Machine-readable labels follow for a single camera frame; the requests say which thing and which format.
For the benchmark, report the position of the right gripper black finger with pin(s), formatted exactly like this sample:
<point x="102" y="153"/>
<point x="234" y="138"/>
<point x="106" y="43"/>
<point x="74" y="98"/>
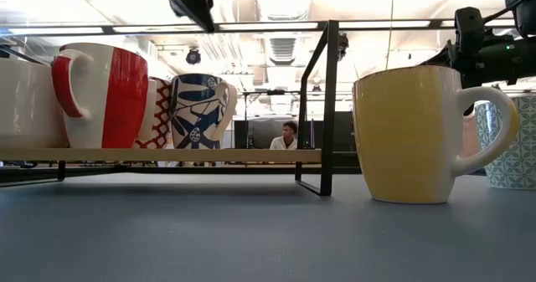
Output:
<point x="441" y="58"/>

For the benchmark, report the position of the yellow and white mug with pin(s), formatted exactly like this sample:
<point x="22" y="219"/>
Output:
<point x="402" y="135"/>

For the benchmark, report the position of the teal tile pattern mug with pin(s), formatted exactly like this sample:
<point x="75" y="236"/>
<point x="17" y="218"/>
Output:
<point x="523" y="165"/>

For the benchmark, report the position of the blue leaf pattern mug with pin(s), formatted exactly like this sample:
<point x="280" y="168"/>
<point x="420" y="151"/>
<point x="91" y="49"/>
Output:
<point x="197" y="114"/>

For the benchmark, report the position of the red lattice pattern mug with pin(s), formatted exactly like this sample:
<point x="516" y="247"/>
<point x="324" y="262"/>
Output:
<point x="161" y="114"/>

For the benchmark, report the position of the red and white mug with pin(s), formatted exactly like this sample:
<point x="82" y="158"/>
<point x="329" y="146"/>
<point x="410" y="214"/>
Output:
<point x="125" y="106"/>

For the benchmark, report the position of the large white mug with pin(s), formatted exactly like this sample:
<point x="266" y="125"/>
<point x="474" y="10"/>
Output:
<point x="25" y="106"/>

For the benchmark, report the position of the person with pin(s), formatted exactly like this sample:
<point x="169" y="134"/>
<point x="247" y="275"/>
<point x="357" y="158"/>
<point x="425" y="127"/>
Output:
<point x="285" y="142"/>

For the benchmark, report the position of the grey sofa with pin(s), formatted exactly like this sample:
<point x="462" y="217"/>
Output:
<point x="257" y="133"/>

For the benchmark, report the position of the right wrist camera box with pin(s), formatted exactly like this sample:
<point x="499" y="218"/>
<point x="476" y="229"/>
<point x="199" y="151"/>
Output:
<point x="469" y="27"/>

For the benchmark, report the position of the black ceiling camera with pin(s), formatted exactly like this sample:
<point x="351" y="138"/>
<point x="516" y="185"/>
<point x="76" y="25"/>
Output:
<point x="193" y="57"/>

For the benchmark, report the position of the wooden shelf with black frame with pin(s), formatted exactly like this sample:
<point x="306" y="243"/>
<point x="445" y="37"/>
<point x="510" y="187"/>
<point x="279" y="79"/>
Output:
<point x="167" y="155"/>

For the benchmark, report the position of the black table edge rail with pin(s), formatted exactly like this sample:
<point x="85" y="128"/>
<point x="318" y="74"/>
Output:
<point x="167" y="170"/>

